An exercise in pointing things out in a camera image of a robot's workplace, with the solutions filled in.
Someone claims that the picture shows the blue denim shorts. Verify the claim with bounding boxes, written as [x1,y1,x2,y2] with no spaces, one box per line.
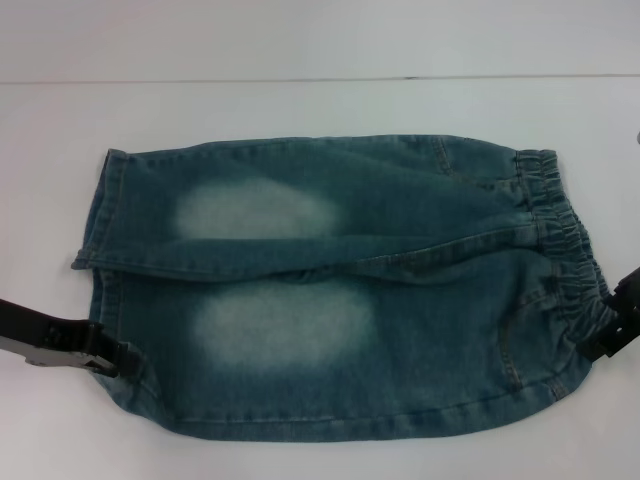
[71,134,619,447]

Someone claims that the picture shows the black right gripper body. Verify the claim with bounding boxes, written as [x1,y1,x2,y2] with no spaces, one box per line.
[612,266,640,351]

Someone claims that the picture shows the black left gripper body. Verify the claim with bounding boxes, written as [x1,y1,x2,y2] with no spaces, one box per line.
[0,298,94,369]

